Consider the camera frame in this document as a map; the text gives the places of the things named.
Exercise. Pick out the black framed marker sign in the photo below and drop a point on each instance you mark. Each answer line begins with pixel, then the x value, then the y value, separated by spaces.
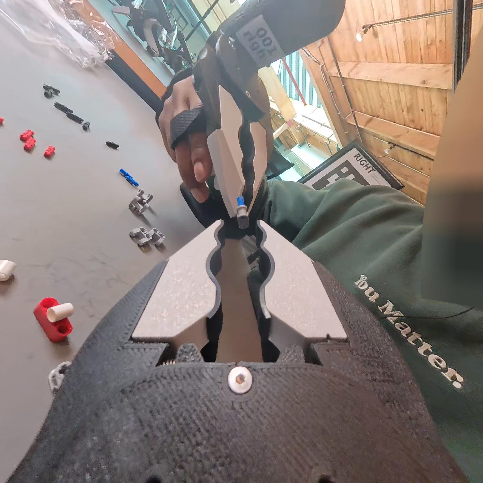
pixel 351 169

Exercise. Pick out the wooden background desk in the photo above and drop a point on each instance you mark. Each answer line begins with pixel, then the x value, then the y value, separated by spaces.
pixel 132 64

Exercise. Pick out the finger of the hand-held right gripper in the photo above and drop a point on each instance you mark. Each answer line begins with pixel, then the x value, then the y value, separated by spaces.
pixel 226 151
pixel 259 151

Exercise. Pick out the black exercise machine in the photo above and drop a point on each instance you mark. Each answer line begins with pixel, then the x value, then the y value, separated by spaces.
pixel 151 26

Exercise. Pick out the red short beam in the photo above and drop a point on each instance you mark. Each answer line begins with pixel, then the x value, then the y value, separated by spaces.
pixel 53 328

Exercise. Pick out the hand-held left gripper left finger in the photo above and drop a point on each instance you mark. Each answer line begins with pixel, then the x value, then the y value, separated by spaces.
pixel 177 302

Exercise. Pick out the clear plastic bag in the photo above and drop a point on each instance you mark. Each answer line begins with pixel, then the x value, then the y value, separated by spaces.
pixel 56 30

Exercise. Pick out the person's right hand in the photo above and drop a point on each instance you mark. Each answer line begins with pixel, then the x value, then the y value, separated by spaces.
pixel 196 158

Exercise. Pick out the person's green sweatshirt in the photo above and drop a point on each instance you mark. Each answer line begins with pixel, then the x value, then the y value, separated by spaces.
pixel 396 358

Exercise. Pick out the grey brick connector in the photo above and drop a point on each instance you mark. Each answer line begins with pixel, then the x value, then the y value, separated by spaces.
pixel 145 195
pixel 157 236
pixel 56 377
pixel 136 206
pixel 242 219
pixel 140 236

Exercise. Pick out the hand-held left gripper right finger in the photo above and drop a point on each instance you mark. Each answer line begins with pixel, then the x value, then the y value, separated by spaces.
pixel 302 302

